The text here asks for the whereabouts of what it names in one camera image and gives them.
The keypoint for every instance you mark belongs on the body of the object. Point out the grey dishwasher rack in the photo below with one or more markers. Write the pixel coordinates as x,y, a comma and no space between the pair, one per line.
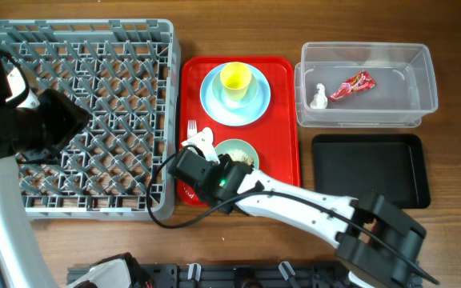
125,73

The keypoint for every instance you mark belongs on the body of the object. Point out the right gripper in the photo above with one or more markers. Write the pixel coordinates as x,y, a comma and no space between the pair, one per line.
225,161

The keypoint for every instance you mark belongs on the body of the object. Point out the black waste tray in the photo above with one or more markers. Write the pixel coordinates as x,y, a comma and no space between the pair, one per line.
389,164

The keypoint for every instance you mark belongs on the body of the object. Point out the yellow plastic cup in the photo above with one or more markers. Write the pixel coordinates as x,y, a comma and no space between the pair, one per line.
235,78

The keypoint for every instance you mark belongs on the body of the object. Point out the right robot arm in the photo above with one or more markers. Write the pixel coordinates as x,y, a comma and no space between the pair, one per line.
376,241

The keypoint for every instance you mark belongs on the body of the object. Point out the red snack wrapper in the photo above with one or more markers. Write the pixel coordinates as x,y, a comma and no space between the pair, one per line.
358,83

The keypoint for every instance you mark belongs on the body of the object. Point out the light blue plate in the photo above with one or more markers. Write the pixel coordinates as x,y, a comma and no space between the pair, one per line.
239,117

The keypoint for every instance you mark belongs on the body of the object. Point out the light blue bowl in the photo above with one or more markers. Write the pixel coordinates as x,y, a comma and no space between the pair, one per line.
247,99

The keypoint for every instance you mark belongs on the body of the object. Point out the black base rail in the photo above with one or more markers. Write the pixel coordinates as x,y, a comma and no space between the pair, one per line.
317,275

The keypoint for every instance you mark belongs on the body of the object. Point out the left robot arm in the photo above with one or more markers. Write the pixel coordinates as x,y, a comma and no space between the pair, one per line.
21,262

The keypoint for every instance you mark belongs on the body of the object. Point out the clear plastic bin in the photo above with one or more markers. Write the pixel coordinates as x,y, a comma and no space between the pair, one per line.
406,87

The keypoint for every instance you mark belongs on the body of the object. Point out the white tissue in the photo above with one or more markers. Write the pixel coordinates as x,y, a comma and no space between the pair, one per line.
320,99

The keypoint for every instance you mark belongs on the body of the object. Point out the red plastic tray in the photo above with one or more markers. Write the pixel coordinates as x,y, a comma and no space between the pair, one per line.
274,135

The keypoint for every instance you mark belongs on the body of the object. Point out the green bowl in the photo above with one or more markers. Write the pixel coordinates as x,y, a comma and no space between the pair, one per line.
237,144

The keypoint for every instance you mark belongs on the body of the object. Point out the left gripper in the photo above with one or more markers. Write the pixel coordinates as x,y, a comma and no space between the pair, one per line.
72,118

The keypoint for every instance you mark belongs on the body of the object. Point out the white plastic fork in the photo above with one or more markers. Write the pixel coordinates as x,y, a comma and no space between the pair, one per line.
192,129

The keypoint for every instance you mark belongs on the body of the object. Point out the food scraps and rice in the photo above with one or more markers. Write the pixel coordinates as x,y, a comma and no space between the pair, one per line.
241,156

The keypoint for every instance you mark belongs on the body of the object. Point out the white plastic spoon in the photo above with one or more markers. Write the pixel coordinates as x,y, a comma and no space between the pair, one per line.
207,135

